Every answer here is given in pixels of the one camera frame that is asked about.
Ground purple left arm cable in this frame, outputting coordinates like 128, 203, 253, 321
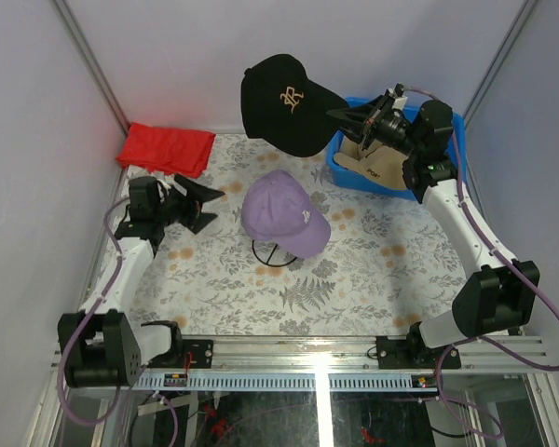
55, 193, 178, 447

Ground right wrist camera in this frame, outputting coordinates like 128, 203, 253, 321
388, 84, 407, 111

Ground black wire hat stand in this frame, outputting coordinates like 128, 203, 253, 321
251, 240, 303, 268

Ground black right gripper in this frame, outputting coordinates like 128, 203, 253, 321
326, 94, 423, 159

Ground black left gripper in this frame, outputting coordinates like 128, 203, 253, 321
155, 175, 225, 233

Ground floral patterned table mat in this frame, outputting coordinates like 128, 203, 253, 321
128, 134, 465, 335

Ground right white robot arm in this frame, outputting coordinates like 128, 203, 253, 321
328, 85, 539, 368

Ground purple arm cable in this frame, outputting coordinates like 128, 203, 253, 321
55, 193, 178, 447
400, 85, 559, 441

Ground aluminium mounting rail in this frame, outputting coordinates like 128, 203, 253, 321
50, 335, 553, 373

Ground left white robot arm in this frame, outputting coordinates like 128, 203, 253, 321
57, 174, 224, 388

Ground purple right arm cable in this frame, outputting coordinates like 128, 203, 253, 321
400, 85, 559, 441

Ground beige sport baseball cap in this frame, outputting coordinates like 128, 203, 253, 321
333, 138, 408, 191

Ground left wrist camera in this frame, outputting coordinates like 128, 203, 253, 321
155, 174, 187, 194

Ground black baseball cap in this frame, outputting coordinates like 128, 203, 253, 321
240, 54, 348, 158

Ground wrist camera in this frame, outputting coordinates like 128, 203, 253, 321
155, 174, 187, 194
388, 84, 407, 111

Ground purple baseball cap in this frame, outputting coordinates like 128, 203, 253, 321
240, 169, 331, 259

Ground red folded cloth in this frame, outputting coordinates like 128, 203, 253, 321
116, 123, 216, 179

